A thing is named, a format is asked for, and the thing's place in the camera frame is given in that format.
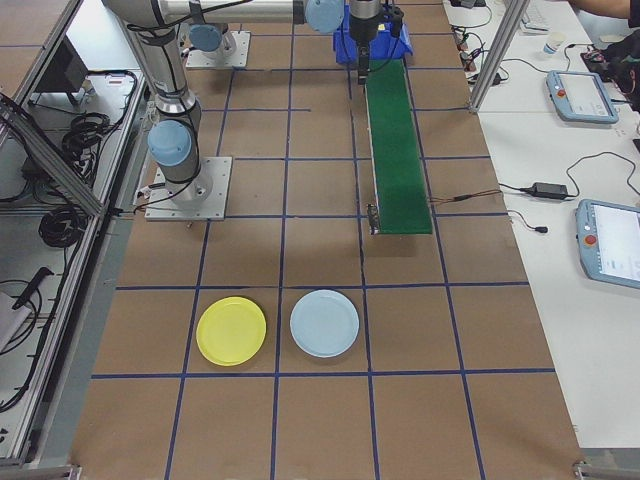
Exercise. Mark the person forearm dark sleeve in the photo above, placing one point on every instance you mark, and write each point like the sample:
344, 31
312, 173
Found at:
605, 6

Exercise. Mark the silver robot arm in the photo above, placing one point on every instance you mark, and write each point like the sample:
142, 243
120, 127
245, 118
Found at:
205, 36
162, 75

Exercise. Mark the light blue plastic plate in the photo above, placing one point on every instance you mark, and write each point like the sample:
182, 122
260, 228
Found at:
325, 322

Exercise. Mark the yellow plastic plate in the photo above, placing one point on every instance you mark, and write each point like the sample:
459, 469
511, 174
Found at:
230, 330

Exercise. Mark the blue plastic storage bin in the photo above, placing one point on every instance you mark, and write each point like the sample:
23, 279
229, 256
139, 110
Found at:
395, 47

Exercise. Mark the green belt conveyor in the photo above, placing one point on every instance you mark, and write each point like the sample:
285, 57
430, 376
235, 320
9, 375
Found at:
397, 150

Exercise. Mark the power strip with plugs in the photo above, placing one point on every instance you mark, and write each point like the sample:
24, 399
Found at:
467, 57

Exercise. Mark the black plug adapter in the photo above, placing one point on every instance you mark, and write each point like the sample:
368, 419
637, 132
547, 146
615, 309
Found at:
493, 79

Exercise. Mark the white keyboard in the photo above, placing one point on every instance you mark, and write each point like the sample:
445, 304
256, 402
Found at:
537, 15

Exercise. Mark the white paper cup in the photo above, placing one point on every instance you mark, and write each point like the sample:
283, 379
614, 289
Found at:
553, 45

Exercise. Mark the blue grey teach pendant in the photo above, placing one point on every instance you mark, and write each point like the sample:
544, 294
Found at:
585, 95
615, 245

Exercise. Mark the black power adapter brick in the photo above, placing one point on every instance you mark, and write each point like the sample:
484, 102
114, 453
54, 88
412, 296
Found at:
550, 189

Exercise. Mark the white side table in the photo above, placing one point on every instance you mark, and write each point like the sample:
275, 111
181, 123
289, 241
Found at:
550, 300

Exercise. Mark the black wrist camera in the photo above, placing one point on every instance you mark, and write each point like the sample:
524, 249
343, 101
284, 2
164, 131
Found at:
396, 20

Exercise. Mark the white square base plate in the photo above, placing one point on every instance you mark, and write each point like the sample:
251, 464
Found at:
241, 50
220, 200

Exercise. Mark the aluminium profile post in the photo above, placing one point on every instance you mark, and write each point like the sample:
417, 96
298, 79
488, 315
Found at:
497, 55

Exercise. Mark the black box in frame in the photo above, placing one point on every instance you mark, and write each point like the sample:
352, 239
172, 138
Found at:
62, 70

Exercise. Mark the V-shaped metal bar frame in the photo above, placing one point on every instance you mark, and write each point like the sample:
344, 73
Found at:
70, 350

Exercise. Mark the metal corner bracket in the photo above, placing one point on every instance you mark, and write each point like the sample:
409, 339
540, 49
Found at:
582, 470

